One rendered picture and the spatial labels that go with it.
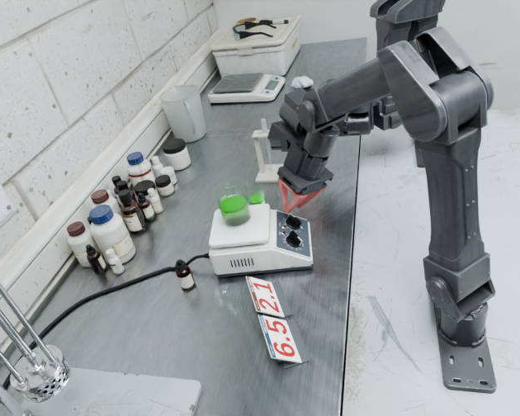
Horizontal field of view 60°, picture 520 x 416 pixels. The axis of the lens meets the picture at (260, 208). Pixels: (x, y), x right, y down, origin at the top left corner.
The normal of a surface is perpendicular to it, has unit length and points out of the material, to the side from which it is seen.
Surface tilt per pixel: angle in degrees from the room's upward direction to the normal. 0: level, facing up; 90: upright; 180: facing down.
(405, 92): 90
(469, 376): 0
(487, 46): 90
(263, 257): 90
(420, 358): 0
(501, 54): 90
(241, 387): 0
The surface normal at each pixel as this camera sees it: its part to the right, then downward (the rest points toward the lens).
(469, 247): 0.48, 0.29
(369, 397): -0.17, -0.79
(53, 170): 0.96, 0.00
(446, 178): -0.79, 0.51
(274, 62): -0.25, 0.65
